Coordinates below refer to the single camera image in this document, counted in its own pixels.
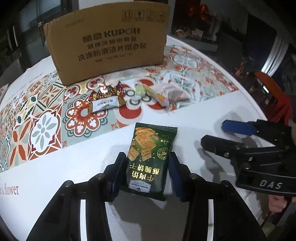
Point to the green cracker packet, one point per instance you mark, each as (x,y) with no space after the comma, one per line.
(148,150)

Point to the white tile-patterned tablecloth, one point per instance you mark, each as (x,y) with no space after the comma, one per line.
(46,115)

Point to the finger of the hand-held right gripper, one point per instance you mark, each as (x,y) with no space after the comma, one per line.
(238,128)
(219,144)

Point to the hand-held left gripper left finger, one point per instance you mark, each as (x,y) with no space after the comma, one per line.
(114,180)

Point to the silver and white snack bar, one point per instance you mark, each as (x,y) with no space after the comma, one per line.
(104,106)

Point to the brown cardboard box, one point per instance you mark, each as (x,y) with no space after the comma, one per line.
(108,46)

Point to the person's right hand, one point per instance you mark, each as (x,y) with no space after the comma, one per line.
(277,205)

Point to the white and pink snack packet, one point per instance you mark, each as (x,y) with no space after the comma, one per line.
(173,93)

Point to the orange wooden chair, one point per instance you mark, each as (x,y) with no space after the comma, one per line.
(279,104)

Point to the red foil balloon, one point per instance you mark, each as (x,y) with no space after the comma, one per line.
(201,12)

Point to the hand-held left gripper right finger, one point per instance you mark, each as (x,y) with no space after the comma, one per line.
(177,180)

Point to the white sideboard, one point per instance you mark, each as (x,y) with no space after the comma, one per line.
(196,39)

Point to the gold foil candy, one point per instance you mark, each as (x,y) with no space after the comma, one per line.
(106,91)

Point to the pale green candy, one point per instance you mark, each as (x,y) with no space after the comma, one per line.
(140,90)

